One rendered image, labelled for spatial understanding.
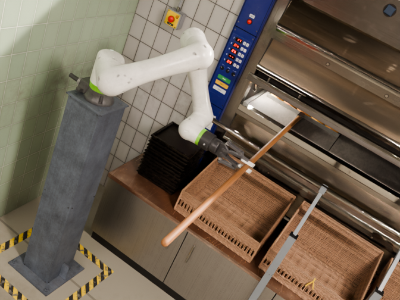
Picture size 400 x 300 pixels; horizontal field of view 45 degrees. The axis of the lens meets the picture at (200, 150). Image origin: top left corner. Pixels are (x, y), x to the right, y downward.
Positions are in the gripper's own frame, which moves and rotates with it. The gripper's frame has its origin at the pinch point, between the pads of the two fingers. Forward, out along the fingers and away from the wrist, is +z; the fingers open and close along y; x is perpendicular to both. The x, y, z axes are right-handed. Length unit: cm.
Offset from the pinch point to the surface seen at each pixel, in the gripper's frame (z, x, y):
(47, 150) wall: -123, -13, 76
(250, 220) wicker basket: 10, -51, 60
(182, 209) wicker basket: -24, -17, 57
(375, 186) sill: 61, -66, 2
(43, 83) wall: -123, 6, 21
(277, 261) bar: 37, -6, 42
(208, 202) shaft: 0.8, 45.6, -1.0
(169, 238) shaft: 1, 77, -1
